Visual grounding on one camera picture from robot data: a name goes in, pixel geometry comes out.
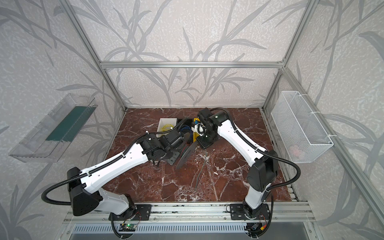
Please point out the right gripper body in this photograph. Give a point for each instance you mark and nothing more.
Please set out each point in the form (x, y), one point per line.
(204, 141)

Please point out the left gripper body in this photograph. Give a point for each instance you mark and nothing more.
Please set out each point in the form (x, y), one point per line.
(179, 142)

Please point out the grey perforated spool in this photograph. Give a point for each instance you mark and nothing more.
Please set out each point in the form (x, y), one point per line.
(187, 149)

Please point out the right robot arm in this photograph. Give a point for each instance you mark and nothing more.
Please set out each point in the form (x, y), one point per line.
(263, 165)

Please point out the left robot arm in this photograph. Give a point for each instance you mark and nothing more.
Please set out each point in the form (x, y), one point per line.
(87, 194)

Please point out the yellow storage bin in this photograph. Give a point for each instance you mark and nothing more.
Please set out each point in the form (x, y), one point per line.
(195, 133)

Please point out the black storage bin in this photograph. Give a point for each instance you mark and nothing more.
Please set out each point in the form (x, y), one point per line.
(184, 124)

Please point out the white storage bin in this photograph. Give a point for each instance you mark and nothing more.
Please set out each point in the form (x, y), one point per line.
(166, 124)

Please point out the pink object in basket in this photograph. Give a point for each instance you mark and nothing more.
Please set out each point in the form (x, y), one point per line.
(296, 151)

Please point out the left controller board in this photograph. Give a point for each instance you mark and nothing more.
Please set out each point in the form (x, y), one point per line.
(127, 227)

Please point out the white wire basket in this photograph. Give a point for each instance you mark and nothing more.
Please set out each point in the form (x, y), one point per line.
(299, 125)

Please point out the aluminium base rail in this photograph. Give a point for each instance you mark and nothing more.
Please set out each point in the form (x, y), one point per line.
(199, 212)

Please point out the clear plastic wall tray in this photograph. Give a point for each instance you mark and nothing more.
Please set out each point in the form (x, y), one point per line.
(47, 142)

